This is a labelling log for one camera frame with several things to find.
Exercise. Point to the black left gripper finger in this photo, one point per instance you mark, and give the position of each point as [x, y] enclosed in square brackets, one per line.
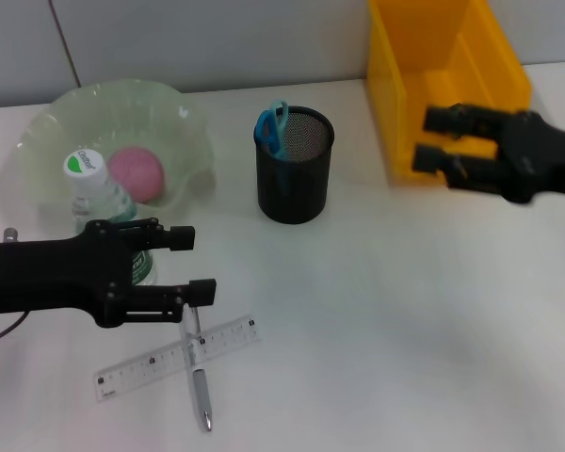
[202, 291]

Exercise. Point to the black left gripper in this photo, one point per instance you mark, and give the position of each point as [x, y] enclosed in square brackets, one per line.
[42, 273]

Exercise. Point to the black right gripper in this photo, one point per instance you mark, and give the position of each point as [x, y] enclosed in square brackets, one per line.
[541, 155]

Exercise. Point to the pink peach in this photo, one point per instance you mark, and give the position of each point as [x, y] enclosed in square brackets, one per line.
[139, 176]

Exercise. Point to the transparent plastic ruler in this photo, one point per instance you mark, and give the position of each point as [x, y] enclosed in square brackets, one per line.
[136, 372]

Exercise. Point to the clear green-label water bottle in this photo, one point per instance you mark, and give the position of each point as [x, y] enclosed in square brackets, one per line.
[89, 188]

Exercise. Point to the blue scissors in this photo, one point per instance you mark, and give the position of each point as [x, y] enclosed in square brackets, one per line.
[269, 132]

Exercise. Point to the silver ballpoint pen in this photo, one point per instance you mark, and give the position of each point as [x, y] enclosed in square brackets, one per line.
[201, 391]

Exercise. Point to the pale green glass fruit plate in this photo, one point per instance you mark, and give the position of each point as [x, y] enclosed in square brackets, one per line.
[169, 122]

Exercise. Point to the black mesh pen holder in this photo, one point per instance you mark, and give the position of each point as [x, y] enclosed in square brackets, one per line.
[293, 188]

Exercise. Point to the yellow plastic bin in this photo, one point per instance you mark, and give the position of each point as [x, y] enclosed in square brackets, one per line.
[405, 70]

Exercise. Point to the silver left wrist connector post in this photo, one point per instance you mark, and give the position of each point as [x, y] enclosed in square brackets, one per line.
[10, 234]

